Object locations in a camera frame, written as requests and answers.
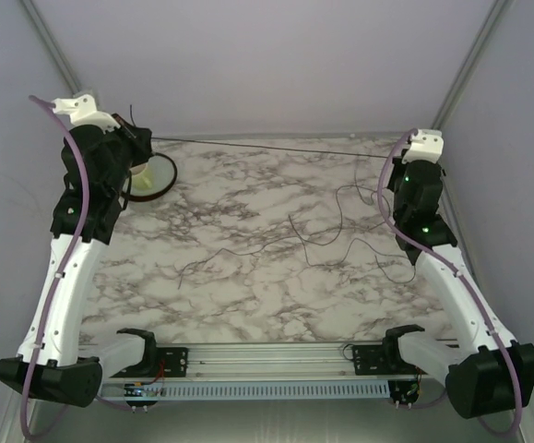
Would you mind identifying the black thin wire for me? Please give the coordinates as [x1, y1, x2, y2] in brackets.
[129, 104, 418, 283]

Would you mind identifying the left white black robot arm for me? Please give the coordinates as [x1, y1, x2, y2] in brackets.
[0, 114, 157, 407]

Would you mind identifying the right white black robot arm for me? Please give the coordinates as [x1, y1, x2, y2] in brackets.
[380, 158, 534, 419]

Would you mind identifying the yellow-green mug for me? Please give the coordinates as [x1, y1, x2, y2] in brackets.
[130, 162, 153, 190]

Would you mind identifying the white plate with dark rim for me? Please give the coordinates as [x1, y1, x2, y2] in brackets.
[123, 152, 178, 202]

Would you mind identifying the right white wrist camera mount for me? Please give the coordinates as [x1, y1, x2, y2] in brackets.
[402, 129, 444, 163]

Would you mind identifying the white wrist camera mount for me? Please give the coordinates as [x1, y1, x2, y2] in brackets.
[402, 129, 444, 163]
[53, 93, 120, 132]

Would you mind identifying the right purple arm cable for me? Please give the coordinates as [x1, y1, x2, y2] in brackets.
[377, 128, 524, 436]

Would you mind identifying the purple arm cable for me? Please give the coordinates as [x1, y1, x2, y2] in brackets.
[19, 95, 134, 439]
[377, 128, 524, 436]

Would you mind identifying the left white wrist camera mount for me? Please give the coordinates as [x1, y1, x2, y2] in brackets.
[53, 93, 120, 132]

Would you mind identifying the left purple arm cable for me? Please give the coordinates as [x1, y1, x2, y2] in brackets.
[19, 95, 134, 439]

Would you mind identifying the left aluminium frame post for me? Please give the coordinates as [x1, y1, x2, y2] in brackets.
[19, 0, 107, 144]

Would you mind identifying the aluminium frame post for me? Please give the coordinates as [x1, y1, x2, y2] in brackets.
[431, 0, 514, 131]
[19, 0, 107, 144]

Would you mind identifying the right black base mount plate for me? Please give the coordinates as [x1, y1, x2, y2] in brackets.
[350, 344, 401, 376]

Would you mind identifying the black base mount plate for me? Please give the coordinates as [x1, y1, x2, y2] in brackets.
[350, 344, 401, 376]
[157, 347, 189, 378]

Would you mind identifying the right aluminium frame post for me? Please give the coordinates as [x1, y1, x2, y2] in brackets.
[431, 0, 514, 131]

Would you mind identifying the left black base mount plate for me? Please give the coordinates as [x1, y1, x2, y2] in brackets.
[157, 347, 189, 378]

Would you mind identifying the blue slotted cable duct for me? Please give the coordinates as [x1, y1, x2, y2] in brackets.
[100, 380, 390, 401]

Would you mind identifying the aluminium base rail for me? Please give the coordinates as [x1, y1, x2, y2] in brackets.
[77, 339, 461, 384]

